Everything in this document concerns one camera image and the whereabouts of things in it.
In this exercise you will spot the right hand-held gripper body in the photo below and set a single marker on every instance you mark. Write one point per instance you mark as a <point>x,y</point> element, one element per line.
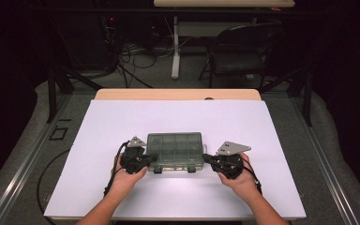
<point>229,164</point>

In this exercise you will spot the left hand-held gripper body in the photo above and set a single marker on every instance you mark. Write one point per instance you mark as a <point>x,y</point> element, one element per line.
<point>132,161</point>

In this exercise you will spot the grey plastic compartment box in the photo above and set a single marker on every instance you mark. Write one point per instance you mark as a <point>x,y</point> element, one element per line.
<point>175,150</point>

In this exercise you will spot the person's left hand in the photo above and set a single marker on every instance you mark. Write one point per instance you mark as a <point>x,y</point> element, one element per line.
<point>125,179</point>

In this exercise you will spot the person's right hand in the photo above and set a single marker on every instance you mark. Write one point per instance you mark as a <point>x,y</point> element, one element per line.
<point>243,182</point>

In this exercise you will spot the white board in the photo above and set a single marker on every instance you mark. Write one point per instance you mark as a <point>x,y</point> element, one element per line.
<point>247,125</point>

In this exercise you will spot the wooden table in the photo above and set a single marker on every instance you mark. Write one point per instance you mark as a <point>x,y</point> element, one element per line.
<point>168,93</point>

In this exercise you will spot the black folding chair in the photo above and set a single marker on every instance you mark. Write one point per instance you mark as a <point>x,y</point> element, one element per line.
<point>237,62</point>

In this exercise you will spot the black metal stand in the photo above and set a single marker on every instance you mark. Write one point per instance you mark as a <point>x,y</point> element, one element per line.
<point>307,100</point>
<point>52,93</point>

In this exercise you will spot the white desk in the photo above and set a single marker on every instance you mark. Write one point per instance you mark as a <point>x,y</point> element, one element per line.
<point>175,47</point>

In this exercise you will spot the black equipment cabinet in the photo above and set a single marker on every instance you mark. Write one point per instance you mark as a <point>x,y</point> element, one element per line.
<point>84,43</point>

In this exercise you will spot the black metal crossbar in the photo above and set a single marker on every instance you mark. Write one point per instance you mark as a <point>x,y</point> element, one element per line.
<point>75,11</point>

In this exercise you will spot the aluminium floor rail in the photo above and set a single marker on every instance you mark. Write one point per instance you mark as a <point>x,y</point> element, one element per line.
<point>325,168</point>
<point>22,165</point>

